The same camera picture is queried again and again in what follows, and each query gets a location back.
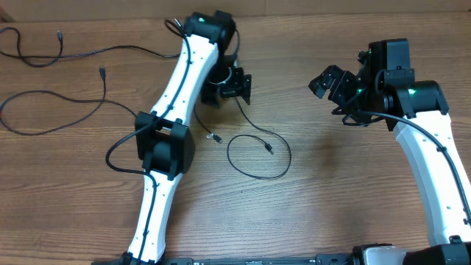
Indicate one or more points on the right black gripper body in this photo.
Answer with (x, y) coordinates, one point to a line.
(350, 96)

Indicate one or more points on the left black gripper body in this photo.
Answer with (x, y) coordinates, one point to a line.
(235, 85)

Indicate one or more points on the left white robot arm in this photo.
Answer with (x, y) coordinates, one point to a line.
(165, 144)

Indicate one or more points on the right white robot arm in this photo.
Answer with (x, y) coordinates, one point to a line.
(417, 112)

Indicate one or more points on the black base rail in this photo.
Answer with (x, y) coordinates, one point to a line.
(287, 259)

